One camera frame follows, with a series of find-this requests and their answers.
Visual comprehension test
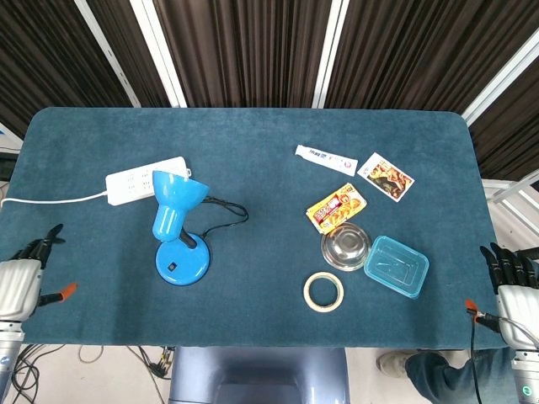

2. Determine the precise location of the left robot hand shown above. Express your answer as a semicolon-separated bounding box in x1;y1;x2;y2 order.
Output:
0;223;79;322

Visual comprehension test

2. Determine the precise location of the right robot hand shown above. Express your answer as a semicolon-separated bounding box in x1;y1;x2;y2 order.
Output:
464;242;539;351

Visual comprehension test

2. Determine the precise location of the blue desk lamp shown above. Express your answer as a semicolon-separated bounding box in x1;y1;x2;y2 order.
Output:
152;170;211;287

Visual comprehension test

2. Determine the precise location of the person's leg in jeans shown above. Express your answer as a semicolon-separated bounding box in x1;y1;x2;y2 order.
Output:
404;347;519;404

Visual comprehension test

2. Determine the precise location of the blue plastic container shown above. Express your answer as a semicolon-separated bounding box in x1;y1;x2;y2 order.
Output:
363;235;430;300

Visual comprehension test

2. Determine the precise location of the white sneaker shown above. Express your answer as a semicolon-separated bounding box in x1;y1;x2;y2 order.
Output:
376;348;418;379

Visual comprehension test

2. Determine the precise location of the white power strip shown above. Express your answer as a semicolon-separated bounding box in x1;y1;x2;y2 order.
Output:
104;156;193;207

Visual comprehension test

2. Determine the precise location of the white food picture packet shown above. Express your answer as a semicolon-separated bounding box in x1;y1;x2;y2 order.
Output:
356;151;415;204

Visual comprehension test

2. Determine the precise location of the stainless steel bowl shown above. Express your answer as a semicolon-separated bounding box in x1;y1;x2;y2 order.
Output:
320;222;372;273

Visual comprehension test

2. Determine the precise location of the beige masking tape roll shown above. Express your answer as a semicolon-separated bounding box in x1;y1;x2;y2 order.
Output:
302;271;344;313

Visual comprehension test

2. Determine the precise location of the yellow curry box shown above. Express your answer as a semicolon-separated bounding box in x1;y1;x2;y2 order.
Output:
306;183;368;236

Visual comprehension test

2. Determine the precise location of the white toothpaste tube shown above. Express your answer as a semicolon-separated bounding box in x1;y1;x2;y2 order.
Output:
294;144;360;177

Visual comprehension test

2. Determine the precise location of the blue table mat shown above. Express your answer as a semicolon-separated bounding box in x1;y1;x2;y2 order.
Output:
0;106;506;350

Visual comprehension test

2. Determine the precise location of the blue robot torso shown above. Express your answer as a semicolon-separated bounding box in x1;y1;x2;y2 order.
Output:
168;346;350;404

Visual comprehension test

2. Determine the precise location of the black cable on right hand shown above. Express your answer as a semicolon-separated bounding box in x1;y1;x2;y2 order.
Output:
467;309;483;404

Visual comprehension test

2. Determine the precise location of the white power strip cable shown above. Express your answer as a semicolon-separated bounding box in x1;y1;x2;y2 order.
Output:
0;189;109;208

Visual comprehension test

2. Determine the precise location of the floor cables bundle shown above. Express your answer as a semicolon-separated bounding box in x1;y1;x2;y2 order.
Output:
8;343;176;404

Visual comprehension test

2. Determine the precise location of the thin black cord loop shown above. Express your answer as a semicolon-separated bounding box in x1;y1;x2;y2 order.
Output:
200;195;249;239

